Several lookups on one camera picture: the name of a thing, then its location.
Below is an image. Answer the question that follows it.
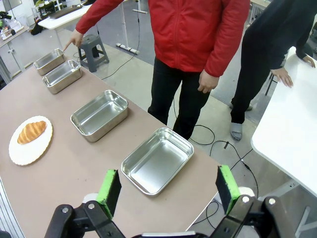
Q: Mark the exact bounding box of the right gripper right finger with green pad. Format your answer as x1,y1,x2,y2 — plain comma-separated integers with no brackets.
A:
210,165,298,238

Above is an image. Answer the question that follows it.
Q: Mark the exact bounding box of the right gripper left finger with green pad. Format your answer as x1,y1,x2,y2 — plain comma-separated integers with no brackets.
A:
44,169,126,238

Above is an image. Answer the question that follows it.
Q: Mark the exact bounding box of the red jacket person's right forearm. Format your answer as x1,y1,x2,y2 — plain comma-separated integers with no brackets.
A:
75,3,116,35

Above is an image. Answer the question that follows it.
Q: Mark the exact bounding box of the red jacket person's left forearm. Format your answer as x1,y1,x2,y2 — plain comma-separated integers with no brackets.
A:
204,32,245,78

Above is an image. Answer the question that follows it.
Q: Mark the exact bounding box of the dark clothed person's left forearm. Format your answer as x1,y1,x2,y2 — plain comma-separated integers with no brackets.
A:
294,22,317,60

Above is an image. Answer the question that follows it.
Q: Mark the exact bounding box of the dark clothed person's right forearm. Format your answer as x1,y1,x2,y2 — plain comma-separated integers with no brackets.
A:
268,37,295,71

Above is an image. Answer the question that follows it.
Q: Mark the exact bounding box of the medium steel container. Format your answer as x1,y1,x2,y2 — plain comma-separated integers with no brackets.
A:
70,89,129,143

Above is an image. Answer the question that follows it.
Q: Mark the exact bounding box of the golden croissant bread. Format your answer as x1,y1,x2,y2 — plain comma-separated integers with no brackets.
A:
17,120,48,145

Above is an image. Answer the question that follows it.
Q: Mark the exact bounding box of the small deep steel container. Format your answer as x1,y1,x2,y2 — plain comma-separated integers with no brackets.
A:
33,48,66,76
42,59,83,95

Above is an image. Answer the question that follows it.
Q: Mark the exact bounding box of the red jacket person's left hand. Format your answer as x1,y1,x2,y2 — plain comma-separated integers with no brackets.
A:
198,69,220,93

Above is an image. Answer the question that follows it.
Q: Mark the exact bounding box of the dark clothed person's right hand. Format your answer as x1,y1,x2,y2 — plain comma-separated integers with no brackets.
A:
270,67,294,88

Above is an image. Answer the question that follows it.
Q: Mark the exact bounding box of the dark clothed person's left hand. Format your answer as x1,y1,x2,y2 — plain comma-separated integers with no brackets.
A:
303,55,317,68

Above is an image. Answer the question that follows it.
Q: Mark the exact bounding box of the red jacket person's right hand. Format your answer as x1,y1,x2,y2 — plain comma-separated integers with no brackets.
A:
62,29,85,52

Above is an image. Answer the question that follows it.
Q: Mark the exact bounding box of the shallow wide steel tray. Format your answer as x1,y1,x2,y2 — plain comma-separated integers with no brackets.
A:
120,127,195,196

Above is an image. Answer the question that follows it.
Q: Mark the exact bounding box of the white scalloped paper plate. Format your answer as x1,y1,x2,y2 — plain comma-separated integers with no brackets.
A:
8,116,53,166

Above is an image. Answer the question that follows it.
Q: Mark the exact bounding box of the large white side table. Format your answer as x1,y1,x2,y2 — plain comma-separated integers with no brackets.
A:
251,46,317,199

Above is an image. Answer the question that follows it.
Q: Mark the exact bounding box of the black folding chair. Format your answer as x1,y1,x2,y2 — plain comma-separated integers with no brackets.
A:
264,43,314,96

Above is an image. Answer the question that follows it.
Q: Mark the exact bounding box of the grey plastic stool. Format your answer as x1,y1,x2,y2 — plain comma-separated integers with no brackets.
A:
77,34,110,73

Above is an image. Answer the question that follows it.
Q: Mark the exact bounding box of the white power strip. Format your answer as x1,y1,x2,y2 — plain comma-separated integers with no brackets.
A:
115,43,138,55

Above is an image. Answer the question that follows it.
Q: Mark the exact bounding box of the person in dark clothes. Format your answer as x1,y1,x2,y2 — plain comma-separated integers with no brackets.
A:
229,0,317,141

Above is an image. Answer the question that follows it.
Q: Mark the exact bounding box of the person in red jacket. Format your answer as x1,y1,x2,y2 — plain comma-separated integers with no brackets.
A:
75,0,251,141

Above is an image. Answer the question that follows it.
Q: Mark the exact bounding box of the white storage cabinet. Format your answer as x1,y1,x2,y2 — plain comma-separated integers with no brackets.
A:
0,24,33,84

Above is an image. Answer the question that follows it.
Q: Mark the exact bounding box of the long white background table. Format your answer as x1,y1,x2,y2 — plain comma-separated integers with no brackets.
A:
38,0,130,49

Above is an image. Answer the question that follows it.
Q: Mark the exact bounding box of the small black bag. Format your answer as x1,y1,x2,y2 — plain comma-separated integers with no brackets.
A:
30,18,43,36

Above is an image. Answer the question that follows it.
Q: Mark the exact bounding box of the black keyboard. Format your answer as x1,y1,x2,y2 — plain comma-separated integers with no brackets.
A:
49,6,82,19

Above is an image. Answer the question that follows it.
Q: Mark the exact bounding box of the long black floor cable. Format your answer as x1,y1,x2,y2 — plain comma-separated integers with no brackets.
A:
173,96,260,199

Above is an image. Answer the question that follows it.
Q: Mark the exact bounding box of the looped black cable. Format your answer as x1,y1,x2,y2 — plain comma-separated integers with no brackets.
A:
190,200,220,226

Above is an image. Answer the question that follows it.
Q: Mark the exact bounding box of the aluminium frame profile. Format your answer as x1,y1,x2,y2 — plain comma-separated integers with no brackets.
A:
0,177,25,238

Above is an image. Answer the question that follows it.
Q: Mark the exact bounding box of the thin black power strip cable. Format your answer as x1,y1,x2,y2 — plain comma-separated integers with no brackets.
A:
101,9,141,80

